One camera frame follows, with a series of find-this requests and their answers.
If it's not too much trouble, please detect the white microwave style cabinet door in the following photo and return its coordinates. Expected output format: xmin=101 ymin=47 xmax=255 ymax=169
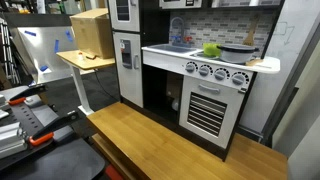
xmin=159 ymin=0 xmax=204 ymax=10

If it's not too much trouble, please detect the white fridge door with dispenser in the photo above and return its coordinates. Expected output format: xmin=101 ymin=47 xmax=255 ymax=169
xmin=112 ymin=31 xmax=145 ymax=109

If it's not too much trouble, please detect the grey toy sink basin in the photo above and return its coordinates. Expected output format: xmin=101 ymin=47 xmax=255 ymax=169
xmin=148 ymin=43 xmax=198 ymax=55

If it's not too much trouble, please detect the white fridge door with chalkboard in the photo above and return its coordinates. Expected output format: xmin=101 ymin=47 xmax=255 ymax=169
xmin=108 ymin=0 xmax=141 ymax=34

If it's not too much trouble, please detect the white oven door with vents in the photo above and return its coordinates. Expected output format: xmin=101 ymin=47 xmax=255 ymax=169
xmin=178 ymin=75 xmax=247 ymax=150

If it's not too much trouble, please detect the silver toy kettle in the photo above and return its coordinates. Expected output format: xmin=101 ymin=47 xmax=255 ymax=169
xmin=171 ymin=97 xmax=180 ymax=112

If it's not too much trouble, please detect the grey stove knob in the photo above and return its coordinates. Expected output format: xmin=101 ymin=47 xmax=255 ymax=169
xmin=184 ymin=61 xmax=199 ymax=74
xmin=231 ymin=71 xmax=250 ymax=86
xmin=213 ymin=67 xmax=231 ymax=81
xmin=198 ymin=63 xmax=214 ymax=77

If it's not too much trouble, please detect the green bowl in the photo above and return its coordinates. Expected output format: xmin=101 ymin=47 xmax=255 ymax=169
xmin=202 ymin=42 xmax=222 ymax=58

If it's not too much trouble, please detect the grey pot with dark rim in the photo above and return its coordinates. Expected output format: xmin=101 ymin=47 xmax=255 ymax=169
xmin=216 ymin=43 xmax=261 ymax=65

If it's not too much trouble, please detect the wooden desk with white leg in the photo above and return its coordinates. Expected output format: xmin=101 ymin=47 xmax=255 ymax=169
xmin=56 ymin=49 xmax=116 ymax=117

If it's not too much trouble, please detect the large cardboard box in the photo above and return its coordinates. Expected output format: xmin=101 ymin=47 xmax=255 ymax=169
xmin=69 ymin=7 xmax=115 ymax=60

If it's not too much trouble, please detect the wooden spatula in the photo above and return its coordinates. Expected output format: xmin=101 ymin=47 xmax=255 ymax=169
xmin=242 ymin=13 xmax=261 ymax=47

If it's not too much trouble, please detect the white board panel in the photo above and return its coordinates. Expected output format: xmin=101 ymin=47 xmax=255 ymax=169
xmin=16 ymin=26 xmax=97 ymax=85

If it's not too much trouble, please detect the silver aluminium block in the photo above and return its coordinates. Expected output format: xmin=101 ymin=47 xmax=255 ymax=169
xmin=0 ymin=121 xmax=28 ymax=160

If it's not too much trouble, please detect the metal ladder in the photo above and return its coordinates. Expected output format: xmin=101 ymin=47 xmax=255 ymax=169
xmin=0 ymin=18 xmax=22 ymax=85

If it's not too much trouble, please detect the black cable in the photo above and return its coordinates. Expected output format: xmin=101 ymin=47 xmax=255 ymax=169
xmin=94 ymin=69 xmax=118 ymax=102

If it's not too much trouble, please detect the toy kitchen cabinet frame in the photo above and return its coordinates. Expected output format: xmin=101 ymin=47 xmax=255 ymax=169
xmin=107 ymin=0 xmax=286 ymax=163

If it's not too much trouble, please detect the black clamp with orange handle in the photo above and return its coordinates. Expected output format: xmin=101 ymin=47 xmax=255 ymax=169
xmin=6 ymin=83 xmax=48 ymax=106
xmin=27 ymin=110 xmax=81 ymax=147

